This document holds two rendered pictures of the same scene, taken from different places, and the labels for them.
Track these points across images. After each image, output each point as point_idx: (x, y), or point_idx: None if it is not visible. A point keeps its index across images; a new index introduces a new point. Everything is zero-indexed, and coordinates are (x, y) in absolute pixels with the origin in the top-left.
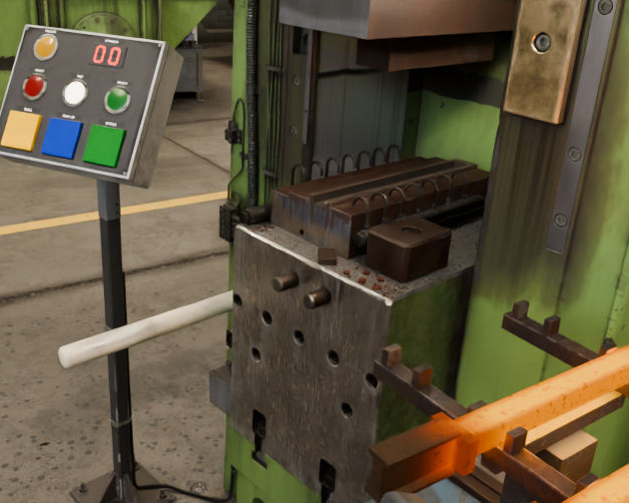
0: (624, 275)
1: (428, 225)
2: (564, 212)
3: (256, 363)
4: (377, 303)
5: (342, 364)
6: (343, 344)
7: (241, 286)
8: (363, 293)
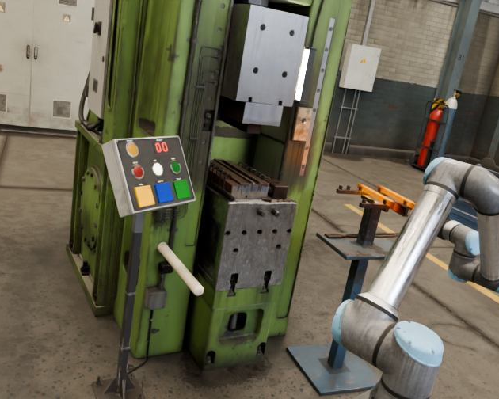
0: (318, 176)
1: (272, 180)
2: (304, 164)
3: (235, 254)
4: (293, 205)
5: (278, 231)
6: (279, 224)
7: (230, 226)
8: (288, 204)
